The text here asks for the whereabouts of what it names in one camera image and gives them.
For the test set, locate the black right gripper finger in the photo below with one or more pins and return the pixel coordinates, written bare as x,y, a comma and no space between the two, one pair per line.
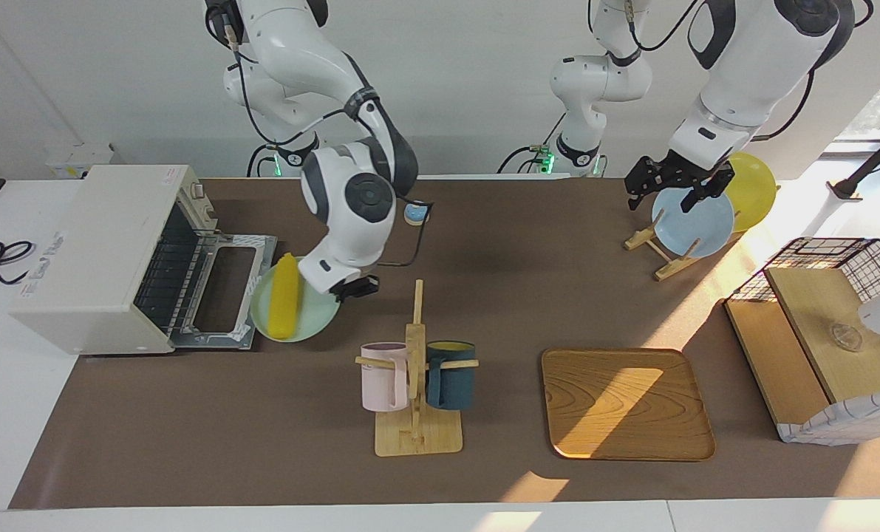
339,294

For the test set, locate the narrow light wooden board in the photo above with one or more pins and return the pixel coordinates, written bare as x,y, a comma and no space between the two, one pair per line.
772,362

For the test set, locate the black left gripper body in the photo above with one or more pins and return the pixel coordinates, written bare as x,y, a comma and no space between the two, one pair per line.
672,174

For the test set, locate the mint green plate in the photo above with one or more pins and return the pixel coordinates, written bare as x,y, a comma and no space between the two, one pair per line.
314,321

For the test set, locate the square wooden tray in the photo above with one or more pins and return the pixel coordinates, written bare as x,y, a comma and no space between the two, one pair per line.
587,421

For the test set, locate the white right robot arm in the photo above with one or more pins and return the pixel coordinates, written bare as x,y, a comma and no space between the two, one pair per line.
351,214

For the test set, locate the light blue plate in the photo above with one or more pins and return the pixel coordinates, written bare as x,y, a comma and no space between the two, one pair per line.
683,225

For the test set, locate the dark blue mug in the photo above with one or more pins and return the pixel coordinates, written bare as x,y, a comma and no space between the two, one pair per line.
454,380

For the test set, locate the pink mug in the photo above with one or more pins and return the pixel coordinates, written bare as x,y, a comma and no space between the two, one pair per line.
380,380

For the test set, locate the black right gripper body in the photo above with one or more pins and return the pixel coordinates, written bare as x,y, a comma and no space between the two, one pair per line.
362,286

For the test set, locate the black stand pole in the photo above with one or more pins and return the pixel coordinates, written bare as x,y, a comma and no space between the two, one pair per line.
846,188

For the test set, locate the white toaster oven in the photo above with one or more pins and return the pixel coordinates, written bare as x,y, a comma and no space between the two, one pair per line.
85,244

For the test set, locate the white checked cloth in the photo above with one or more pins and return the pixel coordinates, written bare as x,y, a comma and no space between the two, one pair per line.
838,425

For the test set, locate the brown table mat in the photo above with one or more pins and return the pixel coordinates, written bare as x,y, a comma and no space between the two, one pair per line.
262,414

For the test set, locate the wooden plate rack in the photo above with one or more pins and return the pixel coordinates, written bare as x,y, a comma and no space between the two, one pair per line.
669,267

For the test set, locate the wooden mug rack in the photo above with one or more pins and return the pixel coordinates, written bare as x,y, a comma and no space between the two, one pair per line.
417,440

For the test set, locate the yellow corn cob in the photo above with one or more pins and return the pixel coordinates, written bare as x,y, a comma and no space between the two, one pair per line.
284,295

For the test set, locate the yellow plate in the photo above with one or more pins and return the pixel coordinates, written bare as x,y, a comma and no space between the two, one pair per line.
754,196

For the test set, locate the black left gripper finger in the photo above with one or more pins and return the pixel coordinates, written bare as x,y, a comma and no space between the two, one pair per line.
707,190
637,181

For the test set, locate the wide light wooden board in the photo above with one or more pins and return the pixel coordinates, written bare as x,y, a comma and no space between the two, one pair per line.
816,318

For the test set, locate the glass oven door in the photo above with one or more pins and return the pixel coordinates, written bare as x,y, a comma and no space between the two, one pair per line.
261,251

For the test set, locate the blue service bell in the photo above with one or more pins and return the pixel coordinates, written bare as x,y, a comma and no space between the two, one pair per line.
416,216

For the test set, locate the small clear glass dish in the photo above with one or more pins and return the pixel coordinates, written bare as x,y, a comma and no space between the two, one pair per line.
846,337

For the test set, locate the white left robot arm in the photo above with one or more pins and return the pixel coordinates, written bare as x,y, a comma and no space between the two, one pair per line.
750,66

